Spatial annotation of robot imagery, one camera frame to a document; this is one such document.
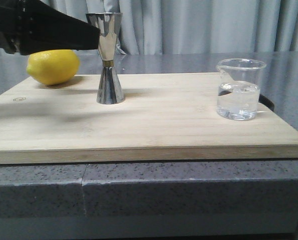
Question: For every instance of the steel double jigger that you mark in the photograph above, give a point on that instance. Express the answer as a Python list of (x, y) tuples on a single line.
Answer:
[(109, 90)]

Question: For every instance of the yellow lemon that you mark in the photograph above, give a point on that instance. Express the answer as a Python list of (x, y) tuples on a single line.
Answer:
[(53, 67)]

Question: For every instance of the clear glass beaker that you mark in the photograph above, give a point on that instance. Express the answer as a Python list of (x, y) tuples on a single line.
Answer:
[(239, 88)]

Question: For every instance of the grey pleated curtain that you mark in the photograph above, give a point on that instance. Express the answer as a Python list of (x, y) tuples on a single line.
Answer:
[(155, 27)]

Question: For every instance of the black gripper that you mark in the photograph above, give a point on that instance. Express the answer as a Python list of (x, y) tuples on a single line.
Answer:
[(42, 28)]

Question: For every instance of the light wooden cutting board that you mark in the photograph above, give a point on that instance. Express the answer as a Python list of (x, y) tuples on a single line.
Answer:
[(163, 117)]

